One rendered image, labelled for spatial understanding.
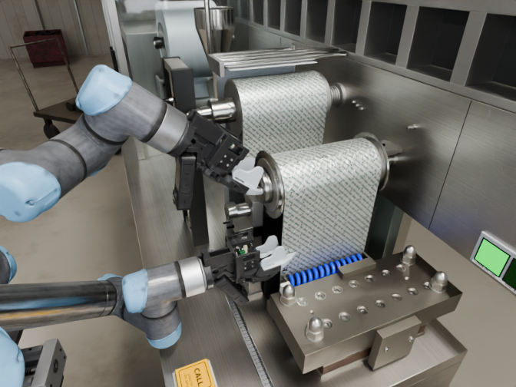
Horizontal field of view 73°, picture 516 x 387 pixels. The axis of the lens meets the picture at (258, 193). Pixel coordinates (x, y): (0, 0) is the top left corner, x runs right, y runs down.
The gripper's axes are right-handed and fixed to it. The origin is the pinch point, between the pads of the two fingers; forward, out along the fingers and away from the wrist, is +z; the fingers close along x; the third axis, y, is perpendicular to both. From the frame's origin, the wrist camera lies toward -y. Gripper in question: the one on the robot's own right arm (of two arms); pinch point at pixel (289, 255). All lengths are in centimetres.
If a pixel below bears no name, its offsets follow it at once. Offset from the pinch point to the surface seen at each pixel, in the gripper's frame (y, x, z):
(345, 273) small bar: -4.3, -6.4, 11.6
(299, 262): -3.1, -0.3, 2.8
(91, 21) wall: -40, 891, -44
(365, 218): 5.0, -0.2, 20.0
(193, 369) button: -16.5, -8.0, -25.8
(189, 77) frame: 33.0, 33.0, -11.9
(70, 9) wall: -15, 897, -82
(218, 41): 34, 72, 7
